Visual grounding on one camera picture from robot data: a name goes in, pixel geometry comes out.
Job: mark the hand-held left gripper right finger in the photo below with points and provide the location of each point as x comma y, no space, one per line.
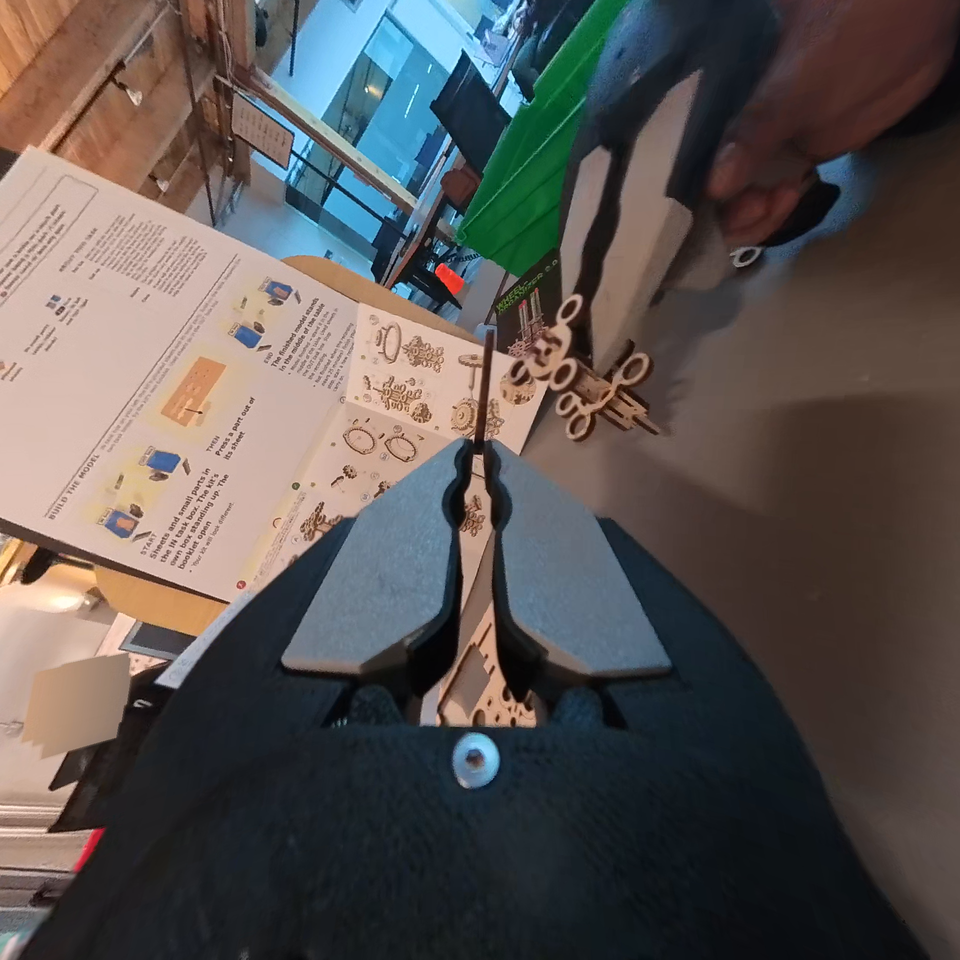
585,592

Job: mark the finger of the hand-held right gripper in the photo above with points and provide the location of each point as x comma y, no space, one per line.
660,255
581,240

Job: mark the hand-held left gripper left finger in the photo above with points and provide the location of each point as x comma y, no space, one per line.
367,592

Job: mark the wooden laser-cut parts sheet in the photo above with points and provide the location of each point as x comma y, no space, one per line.
480,626

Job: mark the wooden gear model assembly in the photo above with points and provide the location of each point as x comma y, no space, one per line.
592,390

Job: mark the black model kit box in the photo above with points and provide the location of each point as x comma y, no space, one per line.
525,300

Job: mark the person's right hand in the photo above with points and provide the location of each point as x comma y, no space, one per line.
825,75

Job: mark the green plastic bin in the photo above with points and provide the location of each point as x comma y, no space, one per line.
525,172

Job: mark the folded assembly instruction booklet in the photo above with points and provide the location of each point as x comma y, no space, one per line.
390,405

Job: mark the white printed task card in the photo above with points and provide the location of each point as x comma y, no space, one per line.
150,337

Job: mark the black framed hanging sign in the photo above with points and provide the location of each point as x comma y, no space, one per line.
262,131

